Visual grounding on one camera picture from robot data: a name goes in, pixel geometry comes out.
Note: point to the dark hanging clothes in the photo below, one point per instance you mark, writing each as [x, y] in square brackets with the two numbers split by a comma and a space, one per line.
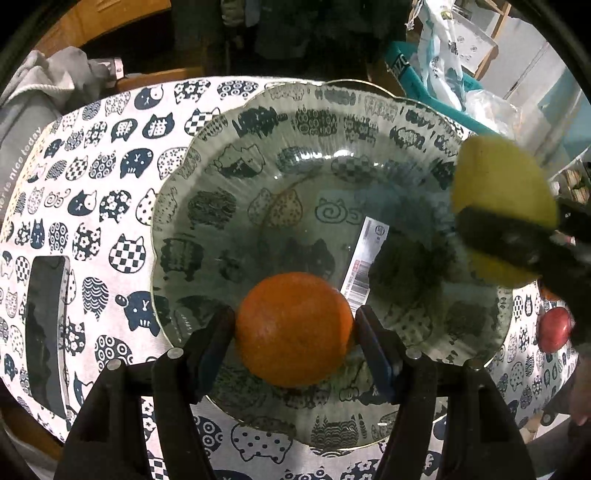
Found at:
[300, 37]

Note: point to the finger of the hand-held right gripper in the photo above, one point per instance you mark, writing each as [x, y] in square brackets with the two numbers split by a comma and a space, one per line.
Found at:
[498, 235]

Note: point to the wooden framed white panel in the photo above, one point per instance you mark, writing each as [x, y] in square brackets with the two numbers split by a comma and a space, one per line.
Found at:
[475, 41]

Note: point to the dark grey garment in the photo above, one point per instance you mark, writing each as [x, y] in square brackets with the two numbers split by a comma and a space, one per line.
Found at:
[87, 69]

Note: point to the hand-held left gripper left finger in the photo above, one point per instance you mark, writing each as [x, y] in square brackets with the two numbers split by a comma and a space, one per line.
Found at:
[217, 350]

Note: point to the cat print tablecloth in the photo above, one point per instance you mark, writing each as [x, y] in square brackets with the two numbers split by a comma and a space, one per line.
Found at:
[115, 194]

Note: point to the clear plastic bag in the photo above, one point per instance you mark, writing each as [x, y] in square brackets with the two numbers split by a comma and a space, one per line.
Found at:
[489, 110]

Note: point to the teal box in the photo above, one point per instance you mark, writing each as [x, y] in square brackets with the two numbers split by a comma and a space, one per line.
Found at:
[415, 83]

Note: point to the scalloped glass plate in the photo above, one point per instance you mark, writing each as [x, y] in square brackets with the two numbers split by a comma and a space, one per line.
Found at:
[277, 184]

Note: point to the black phone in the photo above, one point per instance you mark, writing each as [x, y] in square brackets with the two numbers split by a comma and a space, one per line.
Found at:
[46, 332]

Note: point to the red apple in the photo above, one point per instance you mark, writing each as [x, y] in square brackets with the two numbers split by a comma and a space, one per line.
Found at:
[554, 330]

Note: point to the orange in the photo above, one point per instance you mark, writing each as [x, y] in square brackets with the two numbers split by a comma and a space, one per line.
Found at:
[293, 327]
[548, 294]

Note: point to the light grey hoodie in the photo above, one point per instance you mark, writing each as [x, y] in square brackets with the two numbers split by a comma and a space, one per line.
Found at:
[23, 87]

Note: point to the yellow lemon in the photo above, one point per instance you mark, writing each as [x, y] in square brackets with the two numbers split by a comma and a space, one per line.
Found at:
[498, 175]

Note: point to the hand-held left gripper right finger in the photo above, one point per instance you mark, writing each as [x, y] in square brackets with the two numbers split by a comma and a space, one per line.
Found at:
[376, 355]

